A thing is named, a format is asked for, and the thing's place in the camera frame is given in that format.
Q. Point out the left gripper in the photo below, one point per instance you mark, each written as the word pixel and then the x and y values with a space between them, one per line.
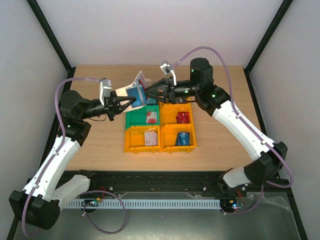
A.
pixel 112 104

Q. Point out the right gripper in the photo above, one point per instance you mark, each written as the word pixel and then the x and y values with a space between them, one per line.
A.
pixel 169 90

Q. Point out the blue striped card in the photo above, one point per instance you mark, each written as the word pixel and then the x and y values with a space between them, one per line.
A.
pixel 138 92

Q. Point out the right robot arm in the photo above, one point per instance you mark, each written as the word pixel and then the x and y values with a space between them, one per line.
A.
pixel 267 156

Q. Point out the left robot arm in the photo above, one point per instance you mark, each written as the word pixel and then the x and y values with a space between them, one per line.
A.
pixel 41 201

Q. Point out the teal card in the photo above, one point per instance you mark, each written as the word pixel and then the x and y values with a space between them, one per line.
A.
pixel 151 101

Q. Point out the dark blue card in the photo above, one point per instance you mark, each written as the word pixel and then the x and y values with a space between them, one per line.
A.
pixel 180 100

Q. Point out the red white card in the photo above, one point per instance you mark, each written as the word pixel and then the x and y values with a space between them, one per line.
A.
pixel 151 117

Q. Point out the yellow bin back right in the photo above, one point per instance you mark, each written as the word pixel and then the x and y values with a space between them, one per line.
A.
pixel 170 103

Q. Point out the yellow bin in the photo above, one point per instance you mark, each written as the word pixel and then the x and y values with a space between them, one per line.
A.
pixel 134 141
pixel 168 135
pixel 170 103
pixel 168 113

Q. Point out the green bin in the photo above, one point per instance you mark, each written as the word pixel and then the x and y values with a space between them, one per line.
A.
pixel 138 117

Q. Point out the yellow bin middle right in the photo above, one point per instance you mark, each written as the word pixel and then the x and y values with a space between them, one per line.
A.
pixel 168 113

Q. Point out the yellow bin front left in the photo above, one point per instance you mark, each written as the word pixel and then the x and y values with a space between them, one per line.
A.
pixel 134 141

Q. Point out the yellow bin front right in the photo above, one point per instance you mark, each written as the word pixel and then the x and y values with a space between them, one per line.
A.
pixel 168 135

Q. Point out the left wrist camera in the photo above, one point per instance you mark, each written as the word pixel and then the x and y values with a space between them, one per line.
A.
pixel 105 88

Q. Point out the black aluminium frame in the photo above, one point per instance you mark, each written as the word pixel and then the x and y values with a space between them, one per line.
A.
pixel 174 181

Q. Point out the grey cable duct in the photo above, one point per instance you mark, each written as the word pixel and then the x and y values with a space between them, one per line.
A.
pixel 154 204

